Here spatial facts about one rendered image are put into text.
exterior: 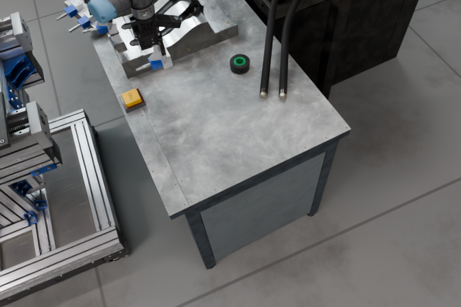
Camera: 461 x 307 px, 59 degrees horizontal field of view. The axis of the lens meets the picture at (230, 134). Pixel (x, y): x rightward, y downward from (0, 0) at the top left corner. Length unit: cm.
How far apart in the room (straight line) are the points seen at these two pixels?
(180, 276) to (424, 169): 142
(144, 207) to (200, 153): 91
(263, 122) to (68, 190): 114
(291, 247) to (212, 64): 100
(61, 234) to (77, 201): 17
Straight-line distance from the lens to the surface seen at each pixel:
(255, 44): 174
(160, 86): 163
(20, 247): 219
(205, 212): 149
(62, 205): 218
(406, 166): 244
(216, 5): 185
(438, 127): 265
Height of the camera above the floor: 201
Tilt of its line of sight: 56 degrees down
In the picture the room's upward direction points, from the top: 6 degrees counter-clockwise
